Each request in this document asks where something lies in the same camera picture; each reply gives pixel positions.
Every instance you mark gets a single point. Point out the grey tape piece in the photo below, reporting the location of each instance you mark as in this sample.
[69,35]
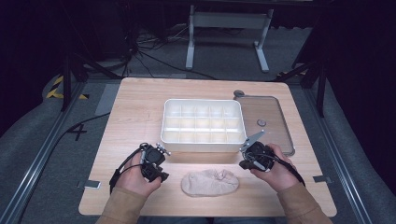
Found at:
[322,179]
[90,184]

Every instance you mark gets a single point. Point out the white divided storage box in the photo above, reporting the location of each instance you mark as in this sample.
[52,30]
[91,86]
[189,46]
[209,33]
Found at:
[202,137]

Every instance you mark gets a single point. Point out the small round grey disc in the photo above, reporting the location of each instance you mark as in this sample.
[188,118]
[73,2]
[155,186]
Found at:
[238,92]
[261,122]

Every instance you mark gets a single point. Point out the person's right hand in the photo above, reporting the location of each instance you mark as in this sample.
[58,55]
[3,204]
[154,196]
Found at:
[280,175]

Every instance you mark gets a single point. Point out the aluminium floor rail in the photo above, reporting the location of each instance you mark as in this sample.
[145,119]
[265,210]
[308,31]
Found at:
[34,168]
[339,149]

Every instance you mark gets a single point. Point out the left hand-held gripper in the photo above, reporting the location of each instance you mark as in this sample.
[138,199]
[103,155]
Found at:
[153,158]

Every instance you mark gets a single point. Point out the person's left hand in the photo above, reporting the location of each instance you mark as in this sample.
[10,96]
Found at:
[134,180]

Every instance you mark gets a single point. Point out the black tripod stand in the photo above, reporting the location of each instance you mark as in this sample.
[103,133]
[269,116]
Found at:
[66,81]
[320,90]

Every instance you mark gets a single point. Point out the beige sock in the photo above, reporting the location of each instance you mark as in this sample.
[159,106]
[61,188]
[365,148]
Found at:
[208,183]

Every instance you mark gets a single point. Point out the yellow and black floor tape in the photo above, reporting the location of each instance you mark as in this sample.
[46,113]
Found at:
[53,92]

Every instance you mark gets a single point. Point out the grey metal stand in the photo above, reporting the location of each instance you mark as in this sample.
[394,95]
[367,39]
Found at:
[230,20]

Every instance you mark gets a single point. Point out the grey floor patch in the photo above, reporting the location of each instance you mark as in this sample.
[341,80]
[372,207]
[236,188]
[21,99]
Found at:
[107,99]

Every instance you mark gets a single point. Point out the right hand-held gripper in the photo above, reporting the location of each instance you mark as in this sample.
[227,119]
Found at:
[257,157]

